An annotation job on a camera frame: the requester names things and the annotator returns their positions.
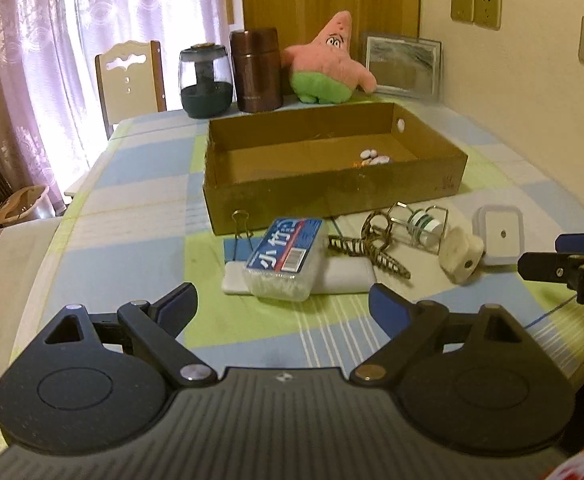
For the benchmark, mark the brown metal thermos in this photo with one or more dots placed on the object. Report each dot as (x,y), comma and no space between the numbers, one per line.
(256,70)

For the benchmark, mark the glass teapot dark base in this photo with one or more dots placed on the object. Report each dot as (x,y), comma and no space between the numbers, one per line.
(205,95)

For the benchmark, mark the small blue cat figurine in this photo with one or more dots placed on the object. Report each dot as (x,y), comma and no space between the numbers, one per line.
(374,159)

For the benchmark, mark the pink starfish plush toy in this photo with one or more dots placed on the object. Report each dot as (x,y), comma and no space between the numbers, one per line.
(322,60)

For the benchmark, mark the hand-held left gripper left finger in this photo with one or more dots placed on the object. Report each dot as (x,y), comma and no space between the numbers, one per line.
(176,305)

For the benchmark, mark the clear toothpick box blue label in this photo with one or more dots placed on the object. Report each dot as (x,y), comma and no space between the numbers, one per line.
(284,250)

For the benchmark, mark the small white bottle green stripes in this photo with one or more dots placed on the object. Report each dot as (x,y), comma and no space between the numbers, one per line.
(422,227)

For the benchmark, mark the brown cardboard box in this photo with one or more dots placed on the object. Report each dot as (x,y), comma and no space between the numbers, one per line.
(322,195)

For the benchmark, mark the sheer purple curtain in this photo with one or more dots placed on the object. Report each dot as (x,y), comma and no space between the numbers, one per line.
(31,60)

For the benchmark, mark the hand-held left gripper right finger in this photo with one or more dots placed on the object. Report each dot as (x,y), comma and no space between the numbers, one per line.
(389,305)

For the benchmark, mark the leopard print hair claw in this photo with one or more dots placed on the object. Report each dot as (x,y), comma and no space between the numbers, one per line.
(382,257)

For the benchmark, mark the white stool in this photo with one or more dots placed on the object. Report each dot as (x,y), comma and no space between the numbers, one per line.
(74,190)

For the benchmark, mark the glass picture frame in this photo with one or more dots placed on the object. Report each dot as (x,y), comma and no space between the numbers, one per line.
(402,62)

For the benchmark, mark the white square plug night light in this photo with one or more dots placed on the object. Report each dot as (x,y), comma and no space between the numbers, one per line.
(502,232)

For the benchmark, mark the beige waste bin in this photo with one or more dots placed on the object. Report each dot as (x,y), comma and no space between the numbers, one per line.
(21,205)

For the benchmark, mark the cream wooden chair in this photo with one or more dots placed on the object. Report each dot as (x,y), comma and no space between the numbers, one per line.
(129,90)

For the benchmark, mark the blue binder clip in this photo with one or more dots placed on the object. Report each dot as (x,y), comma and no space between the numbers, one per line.
(242,212)

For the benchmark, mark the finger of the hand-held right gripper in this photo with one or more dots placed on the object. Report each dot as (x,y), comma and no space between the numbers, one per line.
(579,241)
(542,266)

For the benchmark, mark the beige plug adapter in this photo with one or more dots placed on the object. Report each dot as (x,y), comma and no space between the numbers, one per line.
(459,255)

